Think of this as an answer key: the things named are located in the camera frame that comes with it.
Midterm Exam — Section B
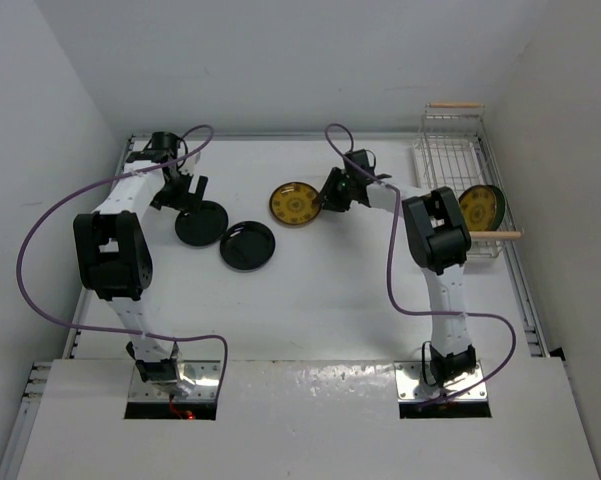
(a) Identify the black plate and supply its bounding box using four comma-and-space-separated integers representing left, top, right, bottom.
219, 221, 276, 272
174, 200, 229, 247

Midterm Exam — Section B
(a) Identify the yellow patterned plate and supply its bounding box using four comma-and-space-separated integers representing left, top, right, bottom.
459, 185, 501, 232
268, 182, 321, 227

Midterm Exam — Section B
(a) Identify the blue green patterned plate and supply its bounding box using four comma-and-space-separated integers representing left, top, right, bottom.
491, 185, 507, 230

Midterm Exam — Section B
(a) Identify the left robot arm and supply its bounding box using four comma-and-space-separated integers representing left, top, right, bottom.
73, 132, 206, 398

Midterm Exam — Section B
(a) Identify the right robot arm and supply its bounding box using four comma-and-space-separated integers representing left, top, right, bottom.
318, 150, 477, 388

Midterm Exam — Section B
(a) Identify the white wire dish rack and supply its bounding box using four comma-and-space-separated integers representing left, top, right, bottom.
414, 102, 522, 259

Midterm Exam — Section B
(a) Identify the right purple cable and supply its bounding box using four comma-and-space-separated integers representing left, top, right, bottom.
324, 123, 518, 406

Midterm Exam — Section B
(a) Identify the purple cable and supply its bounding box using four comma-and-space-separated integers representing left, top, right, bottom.
15, 123, 230, 401
324, 123, 518, 406

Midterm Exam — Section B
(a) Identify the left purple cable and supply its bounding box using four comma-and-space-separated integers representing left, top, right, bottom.
15, 123, 230, 401

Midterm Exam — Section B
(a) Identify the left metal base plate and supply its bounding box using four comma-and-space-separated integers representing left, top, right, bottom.
127, 360, 222, 404

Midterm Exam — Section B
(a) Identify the metal base plate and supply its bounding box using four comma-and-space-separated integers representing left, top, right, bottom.
394, 361, 488, 403
127, 360, 222, 404

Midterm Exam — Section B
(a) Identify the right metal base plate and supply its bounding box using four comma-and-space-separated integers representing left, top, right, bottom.
394, 361, 488, 403

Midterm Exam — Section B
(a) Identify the aluminium table frame rail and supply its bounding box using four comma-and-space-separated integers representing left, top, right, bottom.
0, 132, 551, 480

